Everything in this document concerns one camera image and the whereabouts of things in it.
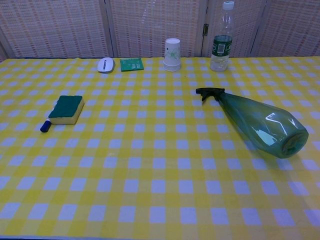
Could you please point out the green spray bottle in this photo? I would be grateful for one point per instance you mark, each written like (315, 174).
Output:
(262, 120)

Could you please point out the clear plastic water bottle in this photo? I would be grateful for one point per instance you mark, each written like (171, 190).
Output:
(221, 47)

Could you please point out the yellow checkered tablecloth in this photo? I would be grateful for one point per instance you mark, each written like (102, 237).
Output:
(150, 162)

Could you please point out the green circuit board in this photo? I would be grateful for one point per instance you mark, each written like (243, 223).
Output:
(131, 64)

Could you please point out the white paper cup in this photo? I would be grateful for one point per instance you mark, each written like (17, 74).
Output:
(172, 56)

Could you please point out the white computer mouse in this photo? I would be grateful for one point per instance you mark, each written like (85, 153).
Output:
(105, 65)

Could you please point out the green and yellow sponge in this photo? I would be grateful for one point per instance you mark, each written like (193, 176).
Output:
(67, 109)

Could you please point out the blue capped marker pen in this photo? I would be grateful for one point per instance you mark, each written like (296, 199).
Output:
(45, 126)

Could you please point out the woven folding screen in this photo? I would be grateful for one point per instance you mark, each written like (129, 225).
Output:
(62, 27)

